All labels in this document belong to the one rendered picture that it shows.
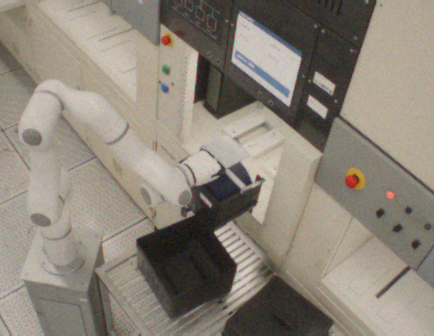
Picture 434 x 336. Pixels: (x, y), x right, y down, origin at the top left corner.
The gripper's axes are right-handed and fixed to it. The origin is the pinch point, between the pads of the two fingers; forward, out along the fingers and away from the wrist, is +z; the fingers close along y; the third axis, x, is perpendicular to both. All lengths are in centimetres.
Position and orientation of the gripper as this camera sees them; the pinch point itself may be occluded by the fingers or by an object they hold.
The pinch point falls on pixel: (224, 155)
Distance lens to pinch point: 178.8
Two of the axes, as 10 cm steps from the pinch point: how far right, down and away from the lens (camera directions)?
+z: 7.8, -4.1, 4.7
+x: 1.0, -6.6, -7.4
